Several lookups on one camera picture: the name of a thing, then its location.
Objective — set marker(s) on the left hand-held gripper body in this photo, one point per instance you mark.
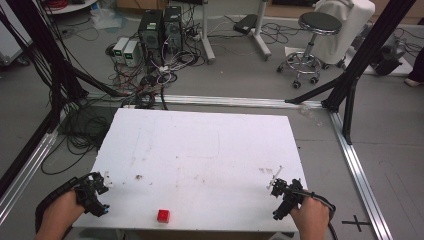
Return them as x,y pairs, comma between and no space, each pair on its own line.
89,197

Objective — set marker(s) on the long aluminium floor rail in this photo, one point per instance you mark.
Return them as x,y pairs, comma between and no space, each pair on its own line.
233,100

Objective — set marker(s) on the person's right hand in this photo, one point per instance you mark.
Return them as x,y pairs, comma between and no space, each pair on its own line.
310,217

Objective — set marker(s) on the slim black computer tower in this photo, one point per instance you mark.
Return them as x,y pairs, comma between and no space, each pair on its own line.
173,26

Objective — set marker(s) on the white round table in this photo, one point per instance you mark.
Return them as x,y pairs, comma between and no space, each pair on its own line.
71,6

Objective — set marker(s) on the flat black box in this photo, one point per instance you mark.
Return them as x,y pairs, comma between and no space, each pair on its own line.
246,23

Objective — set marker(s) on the black braced frame post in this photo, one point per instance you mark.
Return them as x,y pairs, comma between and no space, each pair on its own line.
370,46

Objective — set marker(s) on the white power supply unit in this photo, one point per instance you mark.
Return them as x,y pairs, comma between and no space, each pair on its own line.
131,53
119,48

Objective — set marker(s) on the person's left hand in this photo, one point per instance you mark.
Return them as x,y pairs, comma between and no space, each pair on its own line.
61,215

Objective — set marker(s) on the black round stool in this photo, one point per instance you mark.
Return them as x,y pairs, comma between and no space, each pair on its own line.
316,25

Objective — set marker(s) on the white covered chair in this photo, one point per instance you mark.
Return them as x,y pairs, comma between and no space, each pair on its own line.
350,20

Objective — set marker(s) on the white desk leg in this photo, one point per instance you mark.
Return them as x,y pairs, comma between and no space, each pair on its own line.
261,33
206,36

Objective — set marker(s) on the red cube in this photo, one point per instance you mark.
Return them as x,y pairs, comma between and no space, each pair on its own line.
163,216

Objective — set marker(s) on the white cabinet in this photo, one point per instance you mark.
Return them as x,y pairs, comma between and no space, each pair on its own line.
10,40

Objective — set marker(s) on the clear plastic bag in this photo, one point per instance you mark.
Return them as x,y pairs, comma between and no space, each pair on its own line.
106,18

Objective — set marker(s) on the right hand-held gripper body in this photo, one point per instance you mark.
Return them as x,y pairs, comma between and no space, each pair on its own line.
289,199

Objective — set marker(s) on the large black computer tower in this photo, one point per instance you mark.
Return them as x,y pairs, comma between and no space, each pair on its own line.
150,33

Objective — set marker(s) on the white floor mat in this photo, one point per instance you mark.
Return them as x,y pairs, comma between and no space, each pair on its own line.
401,68

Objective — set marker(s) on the dark grey floor machine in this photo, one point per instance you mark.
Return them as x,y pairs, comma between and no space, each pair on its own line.
390,55

